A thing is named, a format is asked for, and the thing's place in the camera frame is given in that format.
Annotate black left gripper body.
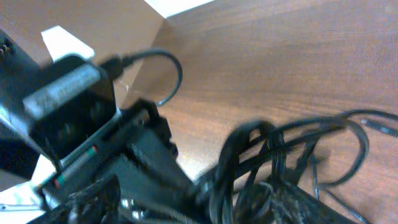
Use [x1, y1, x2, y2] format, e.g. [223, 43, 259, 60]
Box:
[42, 99, 199, 223]

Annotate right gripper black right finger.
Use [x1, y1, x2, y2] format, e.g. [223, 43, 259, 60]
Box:
[234, 182, 353, 224]

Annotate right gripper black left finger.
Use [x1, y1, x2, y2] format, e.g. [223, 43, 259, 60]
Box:
[29, 174, 121, 224]

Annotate black usb cables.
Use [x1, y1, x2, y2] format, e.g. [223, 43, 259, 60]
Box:
[192, 108, 398, 224]

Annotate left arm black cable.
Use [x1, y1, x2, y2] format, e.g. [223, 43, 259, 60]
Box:
[99, 48, 184, 107]

